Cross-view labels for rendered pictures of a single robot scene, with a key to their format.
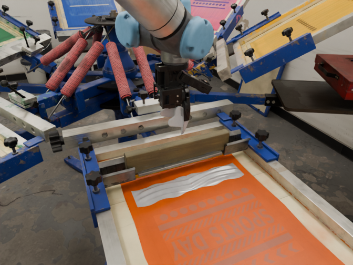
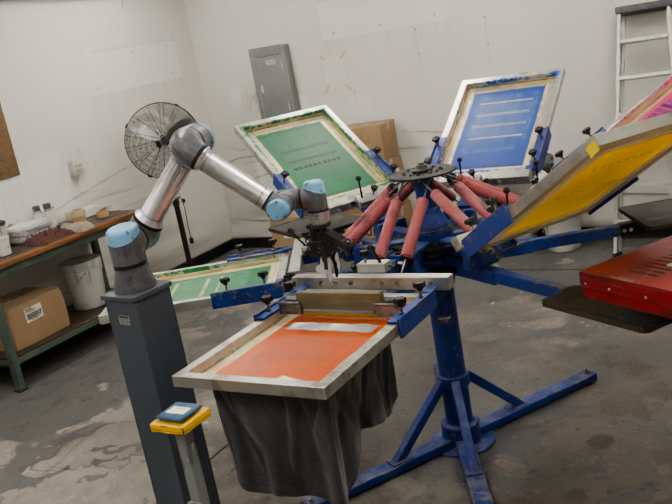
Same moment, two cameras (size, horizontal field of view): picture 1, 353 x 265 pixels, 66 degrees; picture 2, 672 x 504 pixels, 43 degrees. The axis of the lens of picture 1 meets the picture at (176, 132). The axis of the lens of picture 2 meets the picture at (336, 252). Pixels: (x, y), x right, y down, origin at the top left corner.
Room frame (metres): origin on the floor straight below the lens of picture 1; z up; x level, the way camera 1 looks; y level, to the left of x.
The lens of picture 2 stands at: (-0.91, -2.44, 1.97)
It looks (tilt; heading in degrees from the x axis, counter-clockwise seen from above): 15 degrees down; 56
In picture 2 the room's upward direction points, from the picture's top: 10 degrees counter-clockwise
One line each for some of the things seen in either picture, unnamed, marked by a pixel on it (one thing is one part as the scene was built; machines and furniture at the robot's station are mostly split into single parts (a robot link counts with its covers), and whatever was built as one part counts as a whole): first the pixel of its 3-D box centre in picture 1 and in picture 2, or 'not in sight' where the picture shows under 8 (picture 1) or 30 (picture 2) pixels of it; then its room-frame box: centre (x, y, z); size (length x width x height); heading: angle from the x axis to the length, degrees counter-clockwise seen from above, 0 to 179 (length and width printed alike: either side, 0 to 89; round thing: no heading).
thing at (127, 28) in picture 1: (147, 28); (287, 201); (0.62, 0.06, 1.42); 0.11 x 0.11 x 0.08; 43
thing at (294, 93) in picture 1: (237, 97); (540, 284); (1.41, -0.35, 0.91); 1.34 x 0.40 x 0.08; 83
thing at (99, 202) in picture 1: (93, 181); (282, 309); (0.63, 0.25, 0.97); 0.30 x 0.05 x 0.07; 23
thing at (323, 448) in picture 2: not in sight; (277, 440); (0.25, -0.21, 0.74); 0.45 x 0.03 x 0.43; 113
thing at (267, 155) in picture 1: (245, 141); (413, 312); (0.85, -0.26, 0.97); 0.30 x 0.05 x 0.07; 23
